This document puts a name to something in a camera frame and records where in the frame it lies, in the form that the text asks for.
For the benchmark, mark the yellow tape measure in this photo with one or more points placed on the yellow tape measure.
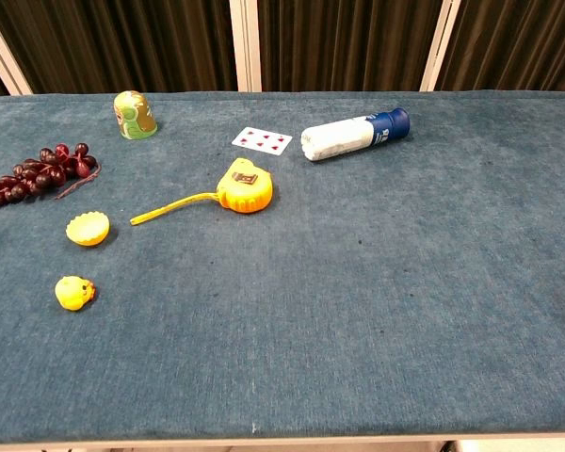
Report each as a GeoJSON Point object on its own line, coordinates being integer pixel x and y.
{"type": "Point", "coordinates": [245, 186]}

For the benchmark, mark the green yellow toy cup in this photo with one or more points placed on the green yellow toy cup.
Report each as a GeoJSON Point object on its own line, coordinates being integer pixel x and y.
{"type": "Point", "coordinates": [135, 117]}

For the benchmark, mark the yellow toy chick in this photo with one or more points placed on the yellow toy chick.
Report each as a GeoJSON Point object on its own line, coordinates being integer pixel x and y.
{"type": "Point", "coordinates": [72, 293]}

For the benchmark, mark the blue fabric table cover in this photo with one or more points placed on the blue fabric table cover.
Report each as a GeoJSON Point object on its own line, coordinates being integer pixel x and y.
{"type": "Point", "coordinates": [311, 282]}

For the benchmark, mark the red diamonds playing card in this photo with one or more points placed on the red diamonds playing card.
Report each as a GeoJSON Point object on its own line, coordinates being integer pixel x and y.
{"type": "Point", "coordinates": [262, 140]}

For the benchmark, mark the blue and white bottle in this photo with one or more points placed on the blue and white bottle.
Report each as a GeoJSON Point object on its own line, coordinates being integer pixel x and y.
{"type": "Point", "coordinates": [343, 134]}

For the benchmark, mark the yellow scalloped plastic cup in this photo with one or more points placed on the yellow scalloped plastic cup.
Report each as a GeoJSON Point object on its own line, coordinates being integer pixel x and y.
{"type": "Point", "coordinates": [86, 229]}

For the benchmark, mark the dark pleated curtain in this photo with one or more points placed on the dark pleated curtain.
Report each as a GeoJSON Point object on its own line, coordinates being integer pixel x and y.
{"type": "Point", "coordinates": [122, 42]}

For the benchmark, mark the dark red plastic grapes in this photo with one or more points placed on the dark red plastic grapes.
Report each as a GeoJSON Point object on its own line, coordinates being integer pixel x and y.
{"type": "Point", "coordinates": [37, 173]}

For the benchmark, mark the white frame post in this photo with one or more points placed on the white frame post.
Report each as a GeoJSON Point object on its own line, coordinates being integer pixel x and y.
{"type": "Point", "coordinates": [245, 44]}
{"type": "Point", "coordinates": [0, 52]}
{"type": "Point", "coordinates": [438, 44]}

